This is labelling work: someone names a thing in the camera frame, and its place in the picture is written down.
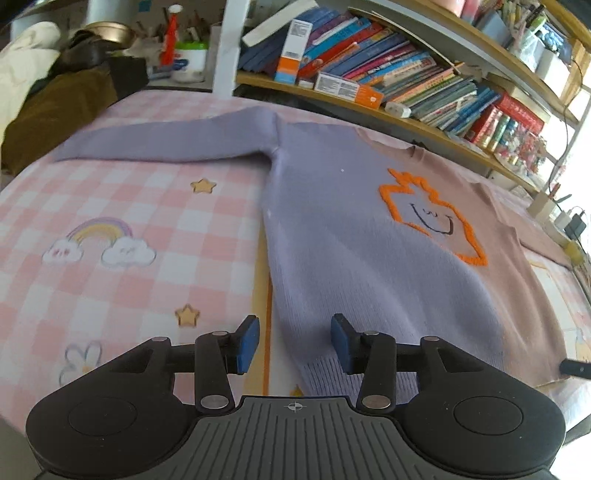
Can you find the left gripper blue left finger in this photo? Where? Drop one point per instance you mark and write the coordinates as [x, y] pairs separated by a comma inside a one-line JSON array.
[[247, 340]]

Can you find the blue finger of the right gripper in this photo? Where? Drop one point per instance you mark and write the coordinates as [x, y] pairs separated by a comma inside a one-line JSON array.
[[576, 368]]

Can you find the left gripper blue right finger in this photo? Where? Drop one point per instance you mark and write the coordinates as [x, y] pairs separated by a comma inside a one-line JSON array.
[[343, 341]]

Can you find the purple and mauve knit sweater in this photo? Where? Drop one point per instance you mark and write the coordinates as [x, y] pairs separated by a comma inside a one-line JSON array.
[[392, 238]]

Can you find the white power strip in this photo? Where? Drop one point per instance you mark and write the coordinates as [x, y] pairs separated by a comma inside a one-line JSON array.
[[567, 228]]

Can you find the beige pen holder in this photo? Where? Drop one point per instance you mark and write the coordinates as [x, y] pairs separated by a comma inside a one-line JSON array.
[[543, 204]]

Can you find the pink checkered cartoon tablecloth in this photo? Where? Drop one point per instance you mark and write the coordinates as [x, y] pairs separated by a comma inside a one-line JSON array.
[[98, 256]]

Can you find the white charger plug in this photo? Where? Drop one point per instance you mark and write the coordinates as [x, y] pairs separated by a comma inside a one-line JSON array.
[[398, 110]]

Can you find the lying usmile toothpaste box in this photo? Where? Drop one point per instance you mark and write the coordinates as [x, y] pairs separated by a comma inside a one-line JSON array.
[[351, 91]]

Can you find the red dictionaries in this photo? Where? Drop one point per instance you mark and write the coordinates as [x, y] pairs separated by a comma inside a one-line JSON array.
[[505, 114]]

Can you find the row of colourful books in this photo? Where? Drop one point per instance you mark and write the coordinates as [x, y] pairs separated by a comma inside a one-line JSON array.
[[364, 48]]

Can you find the white green-lidded jar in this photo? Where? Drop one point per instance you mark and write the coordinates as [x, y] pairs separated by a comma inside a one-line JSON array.
[[189, 62]]

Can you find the upright usmile toothpaste box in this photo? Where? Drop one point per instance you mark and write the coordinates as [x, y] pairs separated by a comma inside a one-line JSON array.
[[292, 52]]

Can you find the red tassel ornament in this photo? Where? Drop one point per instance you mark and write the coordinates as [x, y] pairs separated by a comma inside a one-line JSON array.
[[166, 57]]

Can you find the white wooden bookshelf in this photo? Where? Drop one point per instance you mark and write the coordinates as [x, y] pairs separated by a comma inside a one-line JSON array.
[[536, 51]]

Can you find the brown garment pile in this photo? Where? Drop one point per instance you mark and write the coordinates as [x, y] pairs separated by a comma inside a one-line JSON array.
[[68, 103]]

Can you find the black bag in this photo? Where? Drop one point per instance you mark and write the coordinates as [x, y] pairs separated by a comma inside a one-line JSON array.
[[87, 50]]

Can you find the cream white jacket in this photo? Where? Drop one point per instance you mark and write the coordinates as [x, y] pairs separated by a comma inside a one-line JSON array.
[[24, 61]]

